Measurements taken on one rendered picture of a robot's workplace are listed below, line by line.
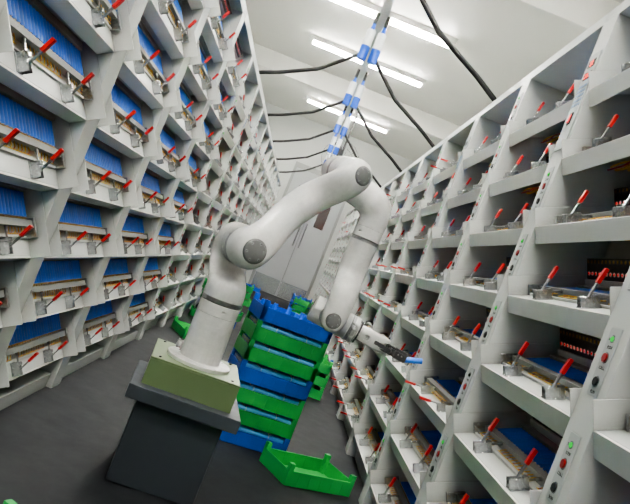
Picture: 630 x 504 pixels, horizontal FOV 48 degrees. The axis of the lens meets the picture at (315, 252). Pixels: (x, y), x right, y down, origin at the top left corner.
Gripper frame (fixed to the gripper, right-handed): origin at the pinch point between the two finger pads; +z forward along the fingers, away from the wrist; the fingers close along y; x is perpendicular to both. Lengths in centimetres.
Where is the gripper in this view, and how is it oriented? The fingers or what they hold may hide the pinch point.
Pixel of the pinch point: (399, 355)
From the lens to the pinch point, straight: 228.3
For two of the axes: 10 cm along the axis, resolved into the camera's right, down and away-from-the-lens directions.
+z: 8.7, 4.9, 0.2
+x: -4.9, 8.7, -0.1
